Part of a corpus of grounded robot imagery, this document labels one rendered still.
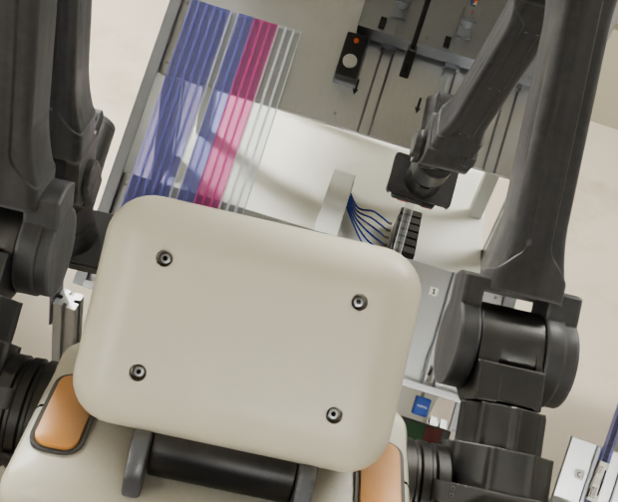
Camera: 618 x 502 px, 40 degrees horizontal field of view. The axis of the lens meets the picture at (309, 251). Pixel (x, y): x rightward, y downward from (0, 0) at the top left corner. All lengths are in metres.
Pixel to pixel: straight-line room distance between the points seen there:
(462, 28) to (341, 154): 0.66
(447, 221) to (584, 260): 1.25
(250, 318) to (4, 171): 0.24
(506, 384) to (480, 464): 0.07
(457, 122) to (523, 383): 0.47
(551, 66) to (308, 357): 0.35
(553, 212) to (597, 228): 2.58
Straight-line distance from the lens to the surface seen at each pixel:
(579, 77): 0.76
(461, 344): 0.70
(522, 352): 0.72
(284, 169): 1.93
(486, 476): 0.68
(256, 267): 0.53
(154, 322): 0.54
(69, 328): 1.55
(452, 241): 1.88
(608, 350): 2.82
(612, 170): 3.70
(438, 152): 1.16
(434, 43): 1.45
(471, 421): 0.70
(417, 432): 1.43
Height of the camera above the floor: 1.73
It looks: 40 degrees down
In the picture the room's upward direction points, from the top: 16 degrees clockwise
